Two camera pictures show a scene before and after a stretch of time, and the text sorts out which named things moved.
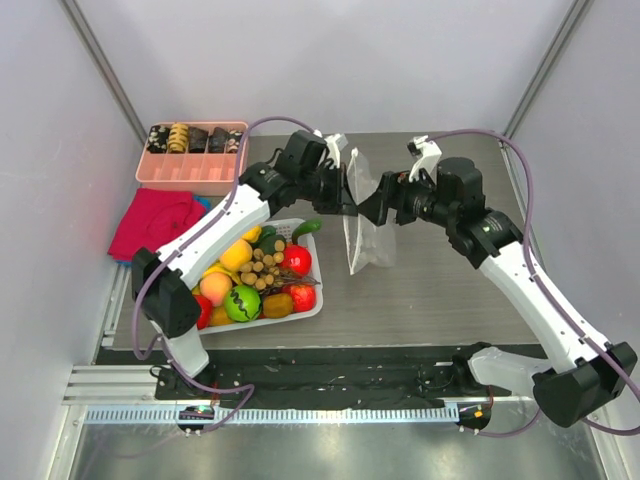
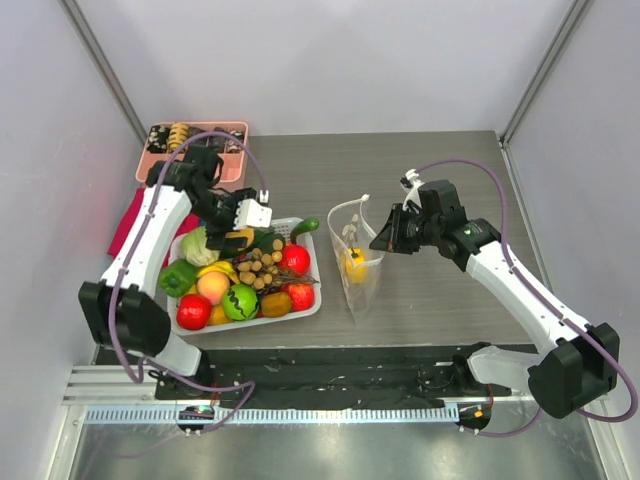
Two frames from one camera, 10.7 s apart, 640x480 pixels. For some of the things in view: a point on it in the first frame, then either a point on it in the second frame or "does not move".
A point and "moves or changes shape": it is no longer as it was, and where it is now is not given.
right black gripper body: [391, 196] to [398, 232]
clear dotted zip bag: [367, 244] moves or changes shape
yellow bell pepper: [253, 235] moves or changes shape
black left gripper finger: [348, 205] to [216, 239]
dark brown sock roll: [197, 139] does not move
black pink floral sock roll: [234, 138] does not move
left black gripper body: [323, 188] to [220, 212]
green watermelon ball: [243, 303] does not move
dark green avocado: [267, 243] does not move
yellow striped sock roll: [178, 138] does not move
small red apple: [303, 296] does not move
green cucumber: [305, 227] does not move
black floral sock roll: [158, 139] does not move
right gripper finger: [374, 208] to [388, 239]
